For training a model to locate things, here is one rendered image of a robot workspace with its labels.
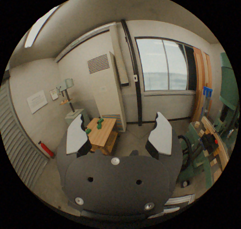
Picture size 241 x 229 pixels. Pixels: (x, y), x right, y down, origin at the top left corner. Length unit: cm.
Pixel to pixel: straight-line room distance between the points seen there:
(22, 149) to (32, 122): 84
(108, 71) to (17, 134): 258
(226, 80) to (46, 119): 291
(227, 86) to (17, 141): 299
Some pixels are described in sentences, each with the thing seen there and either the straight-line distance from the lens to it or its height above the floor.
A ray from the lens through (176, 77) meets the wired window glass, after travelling 187.
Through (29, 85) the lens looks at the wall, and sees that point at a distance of 240.
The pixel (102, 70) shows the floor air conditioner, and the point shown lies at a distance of 131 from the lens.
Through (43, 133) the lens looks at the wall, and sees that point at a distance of 238.
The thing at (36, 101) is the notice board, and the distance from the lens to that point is 231.
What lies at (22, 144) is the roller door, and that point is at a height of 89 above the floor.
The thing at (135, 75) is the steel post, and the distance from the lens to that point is 138.
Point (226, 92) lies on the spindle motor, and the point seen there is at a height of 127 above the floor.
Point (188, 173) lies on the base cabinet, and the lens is 82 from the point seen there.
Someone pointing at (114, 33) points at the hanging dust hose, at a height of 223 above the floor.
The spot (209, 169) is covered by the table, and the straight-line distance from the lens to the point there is 63.
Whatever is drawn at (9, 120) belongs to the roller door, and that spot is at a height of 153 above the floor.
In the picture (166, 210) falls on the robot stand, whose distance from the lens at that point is 61.
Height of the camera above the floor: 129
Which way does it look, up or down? 27 degrees down
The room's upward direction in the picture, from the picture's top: 12 degrees counter-clockwise
